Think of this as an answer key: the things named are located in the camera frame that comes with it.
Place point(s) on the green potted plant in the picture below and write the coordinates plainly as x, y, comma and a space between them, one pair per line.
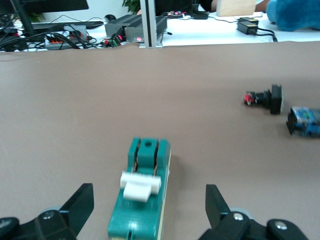
131, 6

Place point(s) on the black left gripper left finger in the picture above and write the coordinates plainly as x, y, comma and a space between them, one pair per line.
75, 215

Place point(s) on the light wooden box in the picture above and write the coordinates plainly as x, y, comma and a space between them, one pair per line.
236, 7

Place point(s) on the white desk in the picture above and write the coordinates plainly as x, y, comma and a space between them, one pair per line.
212, 32

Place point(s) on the black electronics box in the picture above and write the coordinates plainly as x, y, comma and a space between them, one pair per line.
125, 21

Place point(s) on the black computer monitor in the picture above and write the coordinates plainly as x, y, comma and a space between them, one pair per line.
50, 5

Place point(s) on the grey power strip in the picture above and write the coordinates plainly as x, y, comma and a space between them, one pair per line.
57, 45

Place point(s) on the blue plush toy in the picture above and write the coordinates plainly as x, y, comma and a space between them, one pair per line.
292, 15

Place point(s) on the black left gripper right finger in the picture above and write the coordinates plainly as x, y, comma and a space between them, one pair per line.
222, 222

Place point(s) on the black computer mouse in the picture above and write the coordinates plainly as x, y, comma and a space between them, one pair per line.
110, 17

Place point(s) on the aluminium profile post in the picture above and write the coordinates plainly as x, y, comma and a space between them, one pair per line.
145, 22

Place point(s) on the black square button red terminals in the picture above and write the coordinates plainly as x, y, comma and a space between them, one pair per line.
273, 100

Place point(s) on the black keyboard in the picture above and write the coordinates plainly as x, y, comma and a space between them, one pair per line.
75, 24

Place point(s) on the green mushroom pushbutton switch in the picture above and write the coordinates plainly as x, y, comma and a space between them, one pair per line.
303, 122

